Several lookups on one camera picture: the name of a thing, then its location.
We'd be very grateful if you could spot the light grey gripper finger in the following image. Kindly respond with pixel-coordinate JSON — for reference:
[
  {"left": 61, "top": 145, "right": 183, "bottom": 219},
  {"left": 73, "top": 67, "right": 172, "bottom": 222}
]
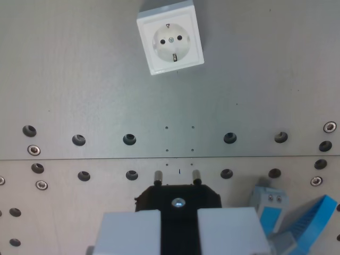
[
  {"left": 197, "top": 207, "right": 272, "bottom": 255},
  {"left": 91, "top": 209, "right": 162, "bottom": 255}
]

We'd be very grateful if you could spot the black two-pin power plug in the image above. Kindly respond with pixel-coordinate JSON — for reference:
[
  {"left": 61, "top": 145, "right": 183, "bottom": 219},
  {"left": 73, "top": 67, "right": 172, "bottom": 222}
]
[{"left": 134, "top": 169, "right": 223, "bottom": 255}]

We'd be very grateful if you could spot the blue and white terminal module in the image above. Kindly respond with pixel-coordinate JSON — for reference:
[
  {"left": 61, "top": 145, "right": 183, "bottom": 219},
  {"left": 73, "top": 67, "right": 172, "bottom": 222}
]
[{"left": 248, "top": 176, "right": 291, "bottom": 236}]

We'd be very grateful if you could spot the blue ribbed plastic holder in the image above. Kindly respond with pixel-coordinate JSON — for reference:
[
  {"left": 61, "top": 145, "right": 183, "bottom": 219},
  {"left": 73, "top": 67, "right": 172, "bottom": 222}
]
[{"left": 267, "top": 194, "right": 339, "bottom": 255}]

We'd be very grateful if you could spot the white wall socket box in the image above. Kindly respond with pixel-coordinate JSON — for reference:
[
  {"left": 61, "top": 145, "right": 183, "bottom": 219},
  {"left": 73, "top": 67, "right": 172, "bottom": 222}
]
[{"left": 136, "top": 0, "right": 205, "bottom": 77}]

